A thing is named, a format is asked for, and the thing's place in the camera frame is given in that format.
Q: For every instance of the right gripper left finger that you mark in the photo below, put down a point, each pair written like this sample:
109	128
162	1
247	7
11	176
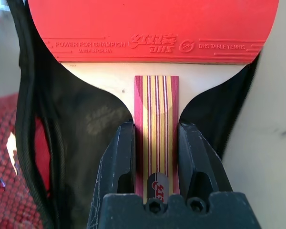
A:
116	162

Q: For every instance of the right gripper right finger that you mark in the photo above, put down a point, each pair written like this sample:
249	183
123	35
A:
195	167

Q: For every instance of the red and black paddle case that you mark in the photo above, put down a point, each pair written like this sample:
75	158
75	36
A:
74	107

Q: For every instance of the red ping-pong paddle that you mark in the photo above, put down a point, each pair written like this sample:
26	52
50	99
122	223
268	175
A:
152	28

